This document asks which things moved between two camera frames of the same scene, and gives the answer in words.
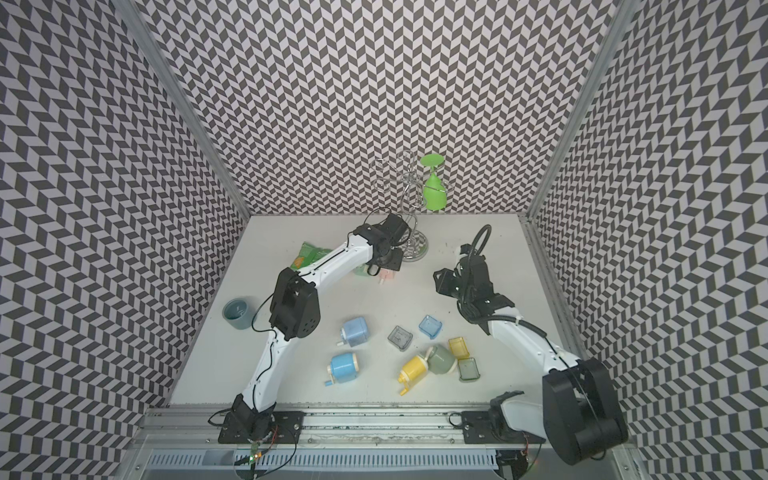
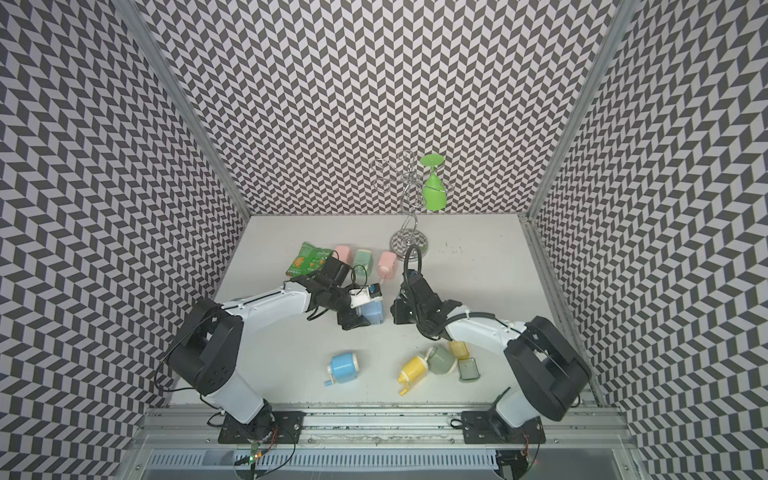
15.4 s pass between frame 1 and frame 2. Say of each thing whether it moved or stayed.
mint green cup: stayed
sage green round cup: stayed
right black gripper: moved
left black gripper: moved
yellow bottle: stayed
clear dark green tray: stayed
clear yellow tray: stayed
